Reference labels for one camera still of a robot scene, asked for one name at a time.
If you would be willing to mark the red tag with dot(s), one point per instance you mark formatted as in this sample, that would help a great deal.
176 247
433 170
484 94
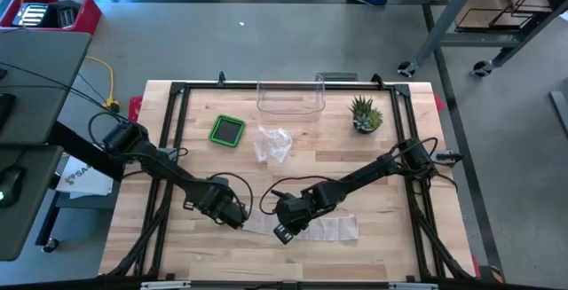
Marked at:
135 109
439 104

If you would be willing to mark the black caster wheel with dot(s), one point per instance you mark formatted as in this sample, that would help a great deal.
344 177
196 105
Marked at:
404 69
481 67

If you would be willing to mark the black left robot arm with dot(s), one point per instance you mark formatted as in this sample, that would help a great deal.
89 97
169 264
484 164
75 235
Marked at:
168 170

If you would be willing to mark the clear plastic container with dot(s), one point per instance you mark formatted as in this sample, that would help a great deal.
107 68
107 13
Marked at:
288 101

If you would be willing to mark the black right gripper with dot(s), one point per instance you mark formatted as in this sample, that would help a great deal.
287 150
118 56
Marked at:
293 212

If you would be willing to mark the white elastic bandage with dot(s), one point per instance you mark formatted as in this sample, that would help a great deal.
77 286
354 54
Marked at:
328 228

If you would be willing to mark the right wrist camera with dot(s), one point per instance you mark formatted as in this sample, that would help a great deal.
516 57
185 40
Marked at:
284 233

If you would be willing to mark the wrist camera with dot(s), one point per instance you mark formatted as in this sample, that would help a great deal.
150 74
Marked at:
284 233
237 219

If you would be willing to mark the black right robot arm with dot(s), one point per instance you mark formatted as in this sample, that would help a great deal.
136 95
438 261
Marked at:
368 174

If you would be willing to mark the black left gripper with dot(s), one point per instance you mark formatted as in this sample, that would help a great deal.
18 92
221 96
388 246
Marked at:
217 201

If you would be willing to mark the black frame clamp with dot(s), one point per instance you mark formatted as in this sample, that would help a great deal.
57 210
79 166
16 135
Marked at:
377 79
221 78

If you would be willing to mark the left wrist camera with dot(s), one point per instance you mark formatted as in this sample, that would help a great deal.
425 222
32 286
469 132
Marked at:
237 219

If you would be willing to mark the silver bracket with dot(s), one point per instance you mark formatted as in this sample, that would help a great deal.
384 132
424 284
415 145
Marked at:
412 286
164 285

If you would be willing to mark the silver ribbed device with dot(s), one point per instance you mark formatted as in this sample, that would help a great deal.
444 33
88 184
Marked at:
31 15

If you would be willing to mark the small grey desk panel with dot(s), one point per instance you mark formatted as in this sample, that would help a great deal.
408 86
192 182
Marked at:
42 219

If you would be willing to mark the dark desk base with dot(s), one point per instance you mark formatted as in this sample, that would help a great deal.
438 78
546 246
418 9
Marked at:
80 202

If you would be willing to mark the black computer mouse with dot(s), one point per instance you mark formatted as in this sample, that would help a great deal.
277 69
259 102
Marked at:
11 183

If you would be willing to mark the clear plastic bag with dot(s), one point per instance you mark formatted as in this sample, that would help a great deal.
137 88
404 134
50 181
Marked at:
273 143

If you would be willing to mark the grey metal-frame table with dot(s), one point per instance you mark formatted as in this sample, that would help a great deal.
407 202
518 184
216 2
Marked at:
446 17

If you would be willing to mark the red plastic crate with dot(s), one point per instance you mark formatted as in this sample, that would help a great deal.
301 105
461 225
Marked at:
91 19

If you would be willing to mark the black base beam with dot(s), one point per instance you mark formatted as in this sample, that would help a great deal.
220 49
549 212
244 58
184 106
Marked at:
266 286

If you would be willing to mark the white paper sheets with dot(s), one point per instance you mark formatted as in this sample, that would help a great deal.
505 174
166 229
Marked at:
89 183

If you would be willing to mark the succulent in black pot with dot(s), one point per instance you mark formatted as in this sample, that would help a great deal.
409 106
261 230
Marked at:
365 119

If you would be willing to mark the large grey desk panel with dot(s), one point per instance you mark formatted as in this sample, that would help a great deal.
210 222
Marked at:
40 59

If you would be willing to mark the black device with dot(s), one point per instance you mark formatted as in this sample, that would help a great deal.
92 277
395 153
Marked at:
62 13

